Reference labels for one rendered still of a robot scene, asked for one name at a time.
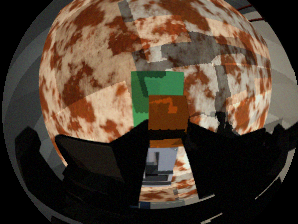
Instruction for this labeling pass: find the orange l-shaped part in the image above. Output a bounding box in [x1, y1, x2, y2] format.
[149, 95, 192, 148]

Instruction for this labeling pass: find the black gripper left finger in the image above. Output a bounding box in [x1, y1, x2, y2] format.
[55, 119, 150, 206]

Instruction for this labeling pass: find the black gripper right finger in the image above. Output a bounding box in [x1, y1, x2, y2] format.
[181, 123, 265, 200]

